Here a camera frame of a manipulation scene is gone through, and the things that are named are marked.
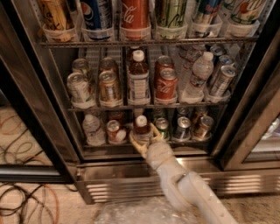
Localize brown tea bottle white cap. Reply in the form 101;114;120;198
133;115;152;144

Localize red coca-cola can rear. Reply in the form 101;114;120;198
155;55;174;76

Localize clear water bottle bottom shelf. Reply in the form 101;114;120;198
82;114;106;146

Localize red coca-cola can front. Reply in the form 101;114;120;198
156;68;178;103

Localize tea bottle middle shelf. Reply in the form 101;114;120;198
127;50;151;105

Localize silver can middle shelf right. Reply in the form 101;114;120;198
210;66;236;97

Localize green soda can bottom shelf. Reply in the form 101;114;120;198
155;117;170;140

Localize blue red can top shelf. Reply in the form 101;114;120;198
192;0;221;38

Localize white green can top shelf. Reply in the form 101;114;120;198
229;0;267;37

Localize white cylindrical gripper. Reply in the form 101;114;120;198
129;123;179;175

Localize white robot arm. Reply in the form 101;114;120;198
129;123;238;224

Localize orange can middle shelf rear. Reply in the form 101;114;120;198
99;57;118;74

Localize brown soda can bottom shelf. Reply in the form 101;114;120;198
192;115;214;141

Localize yellow can top shelf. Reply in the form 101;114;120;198
38;0;76;43

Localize clear water bottle middle shelf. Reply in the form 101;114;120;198
181;52;214;104

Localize orange can middle shelf front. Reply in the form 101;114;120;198
99;71;122;108

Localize clear plastic bag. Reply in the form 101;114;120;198
94;197;198;224

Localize fridge bottom grille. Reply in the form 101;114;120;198
76;157;280;204

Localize blue pepsi can top shelf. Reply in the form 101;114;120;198
80;0;113;40

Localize white can middle shelf rear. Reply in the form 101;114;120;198
72;59;90;77

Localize blue soda can bottom shelf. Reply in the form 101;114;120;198
172;117;191;142

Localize white can middle shelf front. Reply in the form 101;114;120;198
66;72;95;109

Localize clear water bottle shelf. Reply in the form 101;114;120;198
181;52;214;104
82;114;106;146

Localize red soda can bottom shelf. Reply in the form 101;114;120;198
106;120;126;144

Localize orange can shelf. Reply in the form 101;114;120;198
99;71;122;108
99;57;118;74

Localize tangled floor cables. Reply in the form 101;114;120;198
0;113;78;224

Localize red coca-cola can top shelf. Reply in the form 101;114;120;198
121;0;149;40

